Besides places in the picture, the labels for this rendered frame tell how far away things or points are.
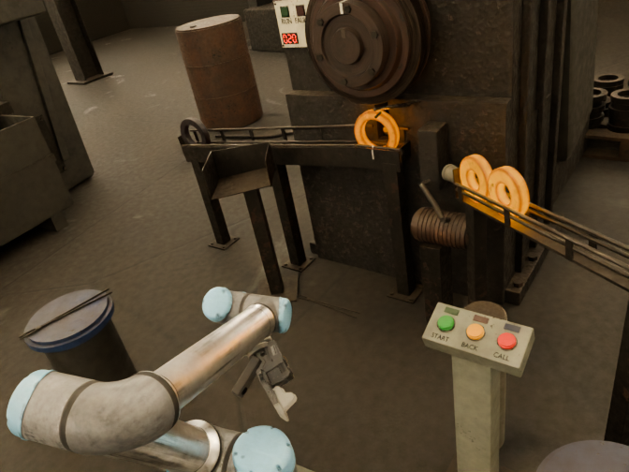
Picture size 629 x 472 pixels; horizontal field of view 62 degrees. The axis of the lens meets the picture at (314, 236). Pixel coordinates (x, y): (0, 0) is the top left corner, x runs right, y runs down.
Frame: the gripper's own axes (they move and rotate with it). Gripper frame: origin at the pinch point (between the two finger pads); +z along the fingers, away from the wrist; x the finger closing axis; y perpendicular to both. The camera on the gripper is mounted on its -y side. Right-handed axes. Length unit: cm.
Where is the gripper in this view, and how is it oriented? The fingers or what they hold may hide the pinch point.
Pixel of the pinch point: (283, 418)
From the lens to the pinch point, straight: 149.1
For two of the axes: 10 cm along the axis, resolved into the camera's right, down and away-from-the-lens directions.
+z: 4.7, 7.8, -4.3
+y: 8.7, -4.9, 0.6
